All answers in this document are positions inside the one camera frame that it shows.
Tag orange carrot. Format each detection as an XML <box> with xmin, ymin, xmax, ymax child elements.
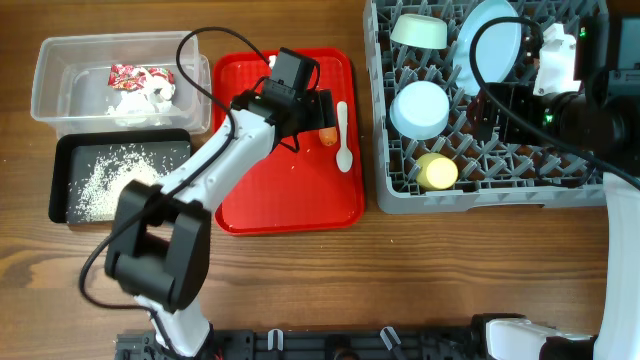
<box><xmin>318</xmin><ymin>127</ymin><xmax>338</xmax><ymax>146</ymax></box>

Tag light blue plate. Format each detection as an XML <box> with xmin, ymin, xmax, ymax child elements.
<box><xmin>452</xmin><ymin>0</ymin><xmax>522</xmax><ymax>96</ymax></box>

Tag light blue bowl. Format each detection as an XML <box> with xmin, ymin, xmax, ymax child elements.
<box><xmin>389</xmin><ymin>81</ymin><xmax>450</xmax><ymax>140</ymax></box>

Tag yellow plastic cup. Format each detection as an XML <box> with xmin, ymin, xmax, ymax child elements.
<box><xmin>416</xmin><ymin>153</ymin><xmax>459</xmax><ymax>190</ymax></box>

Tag mint green bowl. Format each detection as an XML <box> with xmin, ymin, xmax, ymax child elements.
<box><xmin>390</xmin><ymin>14</ymin><xmax>447</xmax><ymax>50</ymax></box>

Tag white tissue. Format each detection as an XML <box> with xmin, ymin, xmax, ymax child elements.
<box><xmin>106</xmin><ymin>76</ymin><xmax>176</xmax><ymax>115</ymax></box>

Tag red snack wrapper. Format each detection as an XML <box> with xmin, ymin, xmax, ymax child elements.
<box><xmin>107</xmin><ymin>64</ymin><xmax>175</xmax><ymax>91</ymax></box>

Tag white rice grains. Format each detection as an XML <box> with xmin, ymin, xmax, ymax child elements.
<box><xmin>66</xmin><ymin>141</ymin><xmax>191</xmax><ymax>224</ymax></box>

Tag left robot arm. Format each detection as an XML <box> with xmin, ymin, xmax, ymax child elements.
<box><xmin>105</xmin><ymin>48</ymin><xmax>335</xmax><ymax>359</ymax></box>

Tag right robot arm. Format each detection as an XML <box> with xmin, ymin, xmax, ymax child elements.
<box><xmin>467</xmin><ymin>13</ymin><xmax>639</xmax><ymax>359</ymax></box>

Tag grey dishwasher rack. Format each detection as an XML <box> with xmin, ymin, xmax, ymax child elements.
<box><xmin>363</xmin><ymin>1</ymin><xmax>612</xmax><ymax>214</ymax></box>

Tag white plastic spoon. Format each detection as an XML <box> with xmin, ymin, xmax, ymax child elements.
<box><xmin>336</xmin><ymin>101</ymin><xmax>353</xmax><ymax>173</ymax></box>

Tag red serving tray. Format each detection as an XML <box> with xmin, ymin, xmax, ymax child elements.
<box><xmin>214</xmin><ymin>47</ymin><xmax>366</xmax><ymax>236</ymax></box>

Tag clear plastic bin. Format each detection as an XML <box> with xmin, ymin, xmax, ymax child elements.
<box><xmin>31</xmin><ymin>31</ymin><xmax>212</xmax><ymax>137</ymax></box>

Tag black plastic tray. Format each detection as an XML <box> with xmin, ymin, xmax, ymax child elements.
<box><xmin>49</xmin><ymin>129</ymin><xmax>191</xmax><ymax>225</ymax></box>

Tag right black cable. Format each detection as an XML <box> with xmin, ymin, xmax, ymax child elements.
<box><xmin>468</xmin><ymin>16</ymin><xmax>640</xmax><ymax>192</ymax></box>

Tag black cable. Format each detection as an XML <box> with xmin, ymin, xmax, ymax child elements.
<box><xmin>468</xmin><ymin>16</ymin><xmax>640</xmax><ymax>192</ymax></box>
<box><xmin>78</xmin><ymin>26</ymin><xmax>321</xmax><ymax>351</ymax></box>

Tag left black cable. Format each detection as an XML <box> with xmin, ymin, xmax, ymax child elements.
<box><xmin>78</xmin><ymin>26</ymin><xmax>321</xmax><ymax>351</ymax></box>

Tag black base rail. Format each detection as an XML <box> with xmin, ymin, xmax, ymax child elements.
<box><xmin>113</xmin><ymin>325</ymin><xmax>481</xmax><ymax>360</ymax></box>

